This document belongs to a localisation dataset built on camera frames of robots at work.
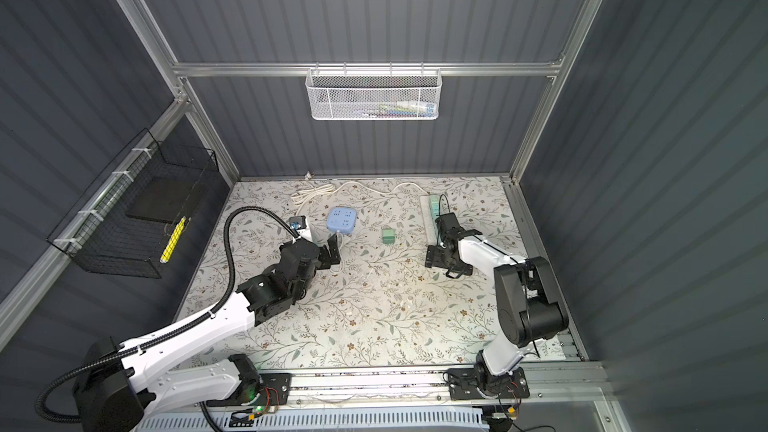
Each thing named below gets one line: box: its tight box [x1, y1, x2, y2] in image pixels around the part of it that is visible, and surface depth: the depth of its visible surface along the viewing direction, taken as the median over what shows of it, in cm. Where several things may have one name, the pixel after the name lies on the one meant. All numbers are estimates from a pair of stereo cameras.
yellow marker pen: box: [159, 216, 187, 263], surface depth 70 cm
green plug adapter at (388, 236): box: [382, 229, 395, 244], surface depth 104 cm
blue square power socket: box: [326, 207, 357, 234], surface depth 107 cm
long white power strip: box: [420, 195, 440, 246], surface depth 107 cm
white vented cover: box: [136, 410, 489, 432], surface depth 72 cm
